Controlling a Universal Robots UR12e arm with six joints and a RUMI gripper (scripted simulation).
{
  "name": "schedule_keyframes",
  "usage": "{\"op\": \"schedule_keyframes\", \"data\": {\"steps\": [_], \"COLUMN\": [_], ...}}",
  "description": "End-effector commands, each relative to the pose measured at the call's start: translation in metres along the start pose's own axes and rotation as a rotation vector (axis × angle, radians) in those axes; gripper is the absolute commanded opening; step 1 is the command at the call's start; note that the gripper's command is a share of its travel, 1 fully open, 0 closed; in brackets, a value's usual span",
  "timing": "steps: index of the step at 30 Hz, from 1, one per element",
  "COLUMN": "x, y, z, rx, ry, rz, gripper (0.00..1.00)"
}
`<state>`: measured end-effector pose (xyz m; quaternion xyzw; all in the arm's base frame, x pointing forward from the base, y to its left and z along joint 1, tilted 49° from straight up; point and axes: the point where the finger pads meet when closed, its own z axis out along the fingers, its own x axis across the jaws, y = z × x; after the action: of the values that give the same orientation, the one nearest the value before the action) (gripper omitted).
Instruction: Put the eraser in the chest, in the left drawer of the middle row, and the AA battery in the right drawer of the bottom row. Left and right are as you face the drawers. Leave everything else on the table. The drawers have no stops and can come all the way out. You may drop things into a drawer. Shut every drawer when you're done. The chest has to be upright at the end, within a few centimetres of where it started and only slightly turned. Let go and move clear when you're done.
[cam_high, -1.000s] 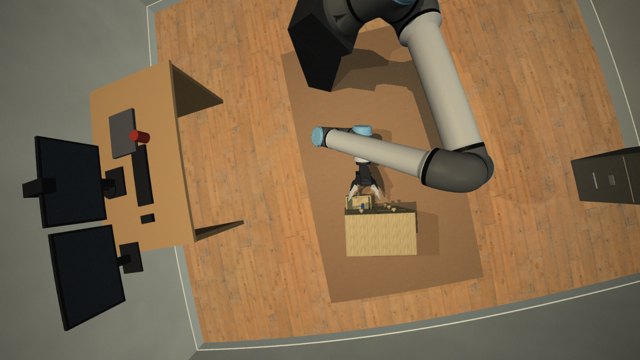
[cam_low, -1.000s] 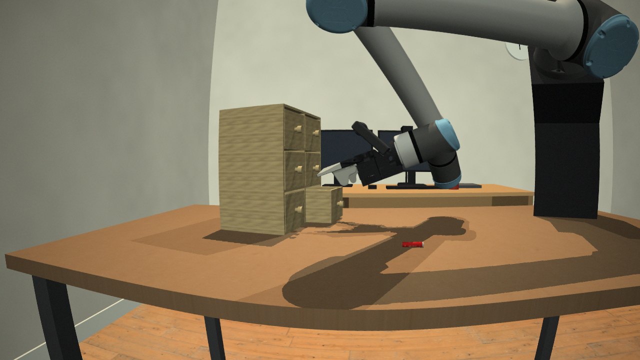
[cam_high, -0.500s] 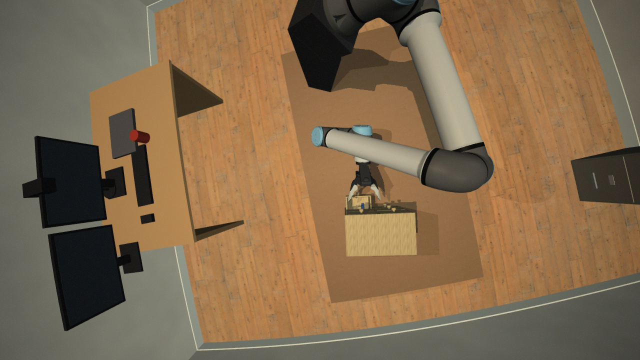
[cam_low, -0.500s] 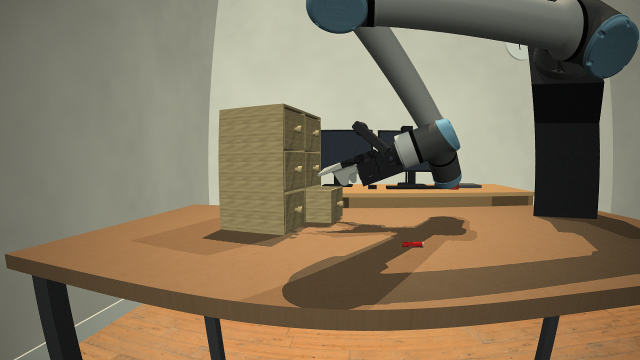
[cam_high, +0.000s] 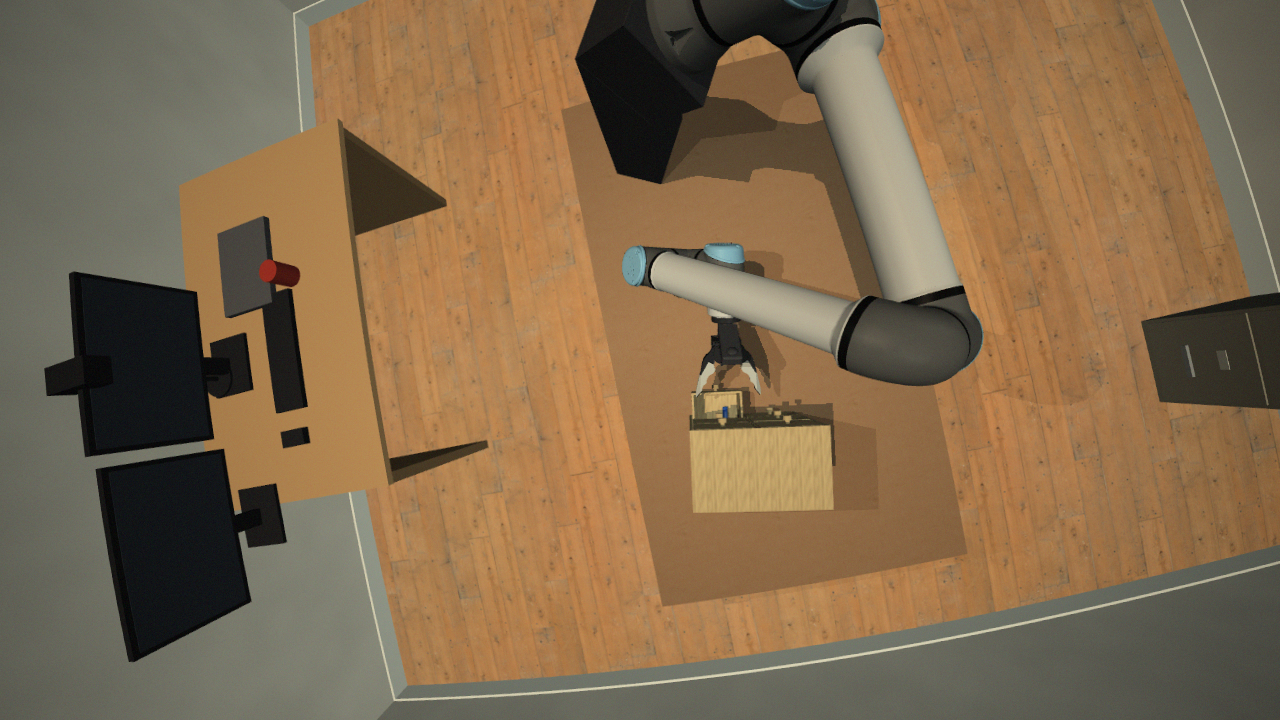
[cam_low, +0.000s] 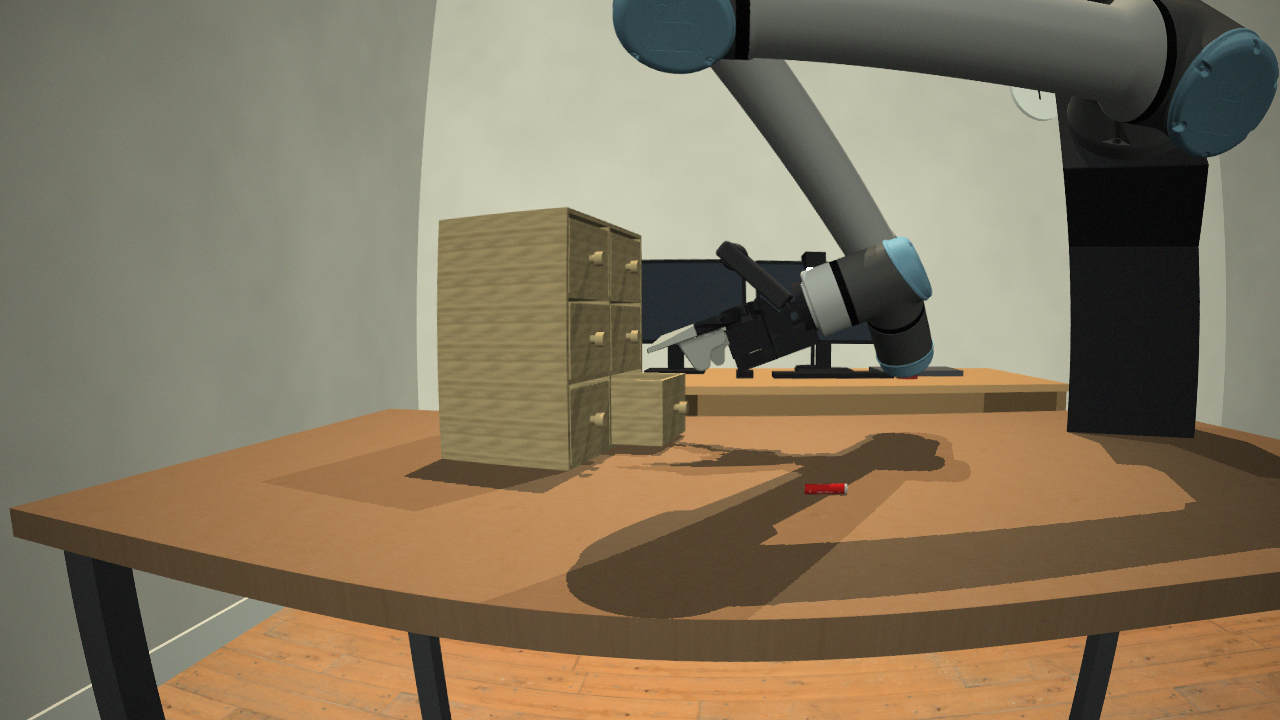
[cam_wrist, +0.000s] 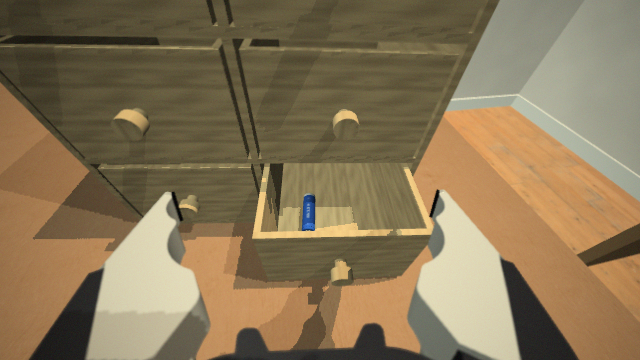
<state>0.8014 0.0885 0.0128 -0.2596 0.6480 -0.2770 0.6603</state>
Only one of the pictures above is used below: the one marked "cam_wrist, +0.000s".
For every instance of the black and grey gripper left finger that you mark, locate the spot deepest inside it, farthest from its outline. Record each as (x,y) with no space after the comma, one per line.
(141,304)

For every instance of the blue aa battery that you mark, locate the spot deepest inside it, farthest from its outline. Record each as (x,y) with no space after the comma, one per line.
(308,219)

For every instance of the brown wooden chest of drawers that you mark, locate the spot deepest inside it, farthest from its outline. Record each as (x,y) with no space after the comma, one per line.
(232,37)

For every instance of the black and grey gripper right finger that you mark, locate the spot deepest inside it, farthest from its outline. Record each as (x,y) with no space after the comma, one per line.
(469,303)

